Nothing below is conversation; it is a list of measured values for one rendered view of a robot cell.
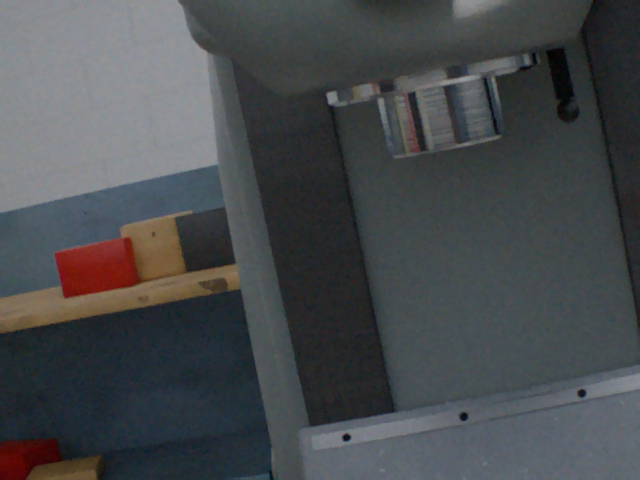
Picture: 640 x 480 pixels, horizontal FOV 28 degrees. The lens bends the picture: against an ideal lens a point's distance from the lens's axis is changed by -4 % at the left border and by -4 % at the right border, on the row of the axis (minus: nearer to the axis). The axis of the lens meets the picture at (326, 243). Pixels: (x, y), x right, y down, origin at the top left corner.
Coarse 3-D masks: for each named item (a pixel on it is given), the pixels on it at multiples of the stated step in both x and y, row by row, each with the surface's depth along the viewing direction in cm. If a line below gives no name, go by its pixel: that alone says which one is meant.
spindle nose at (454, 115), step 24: (408, 96) 50; (432, 96) 49; (456, 96) 49; (480, 96) 50; (384, 120) 51; (408, 120) 50; (432, 120) 49; (456, 120) 49; (480, 120) 50; (504, 120) 51; (408, 144) 50; (432, 144) 50; (456, 144) 49
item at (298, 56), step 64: (192, 0) 46; (256, 0) 44; (320, 0) 43; (384, 0) 43; (448, 0) 42; (512, 0) 43; (576, 0) 45; (256, 64) 46; (320, 64) 45; (384, 64) 44; (448, 64) 45
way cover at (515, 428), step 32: (544, 384) 89; (576, 384) 89; (608, 384) 88; (384, 416) 91; (416, 416) 91; (448, 416) 90; (480, 416) 90; (512, 416) 89; (544, 416) 89; (576, 416) 88; (608, 416) 88; (320, 448) 91; (352, 448) 91; (384, 448) 90; (416, 448) 90; (448, 448) 89; (480, 448) 89; (512, 448) 88; (544, 448) 88; (576, 448) 87; (608, 448) 87
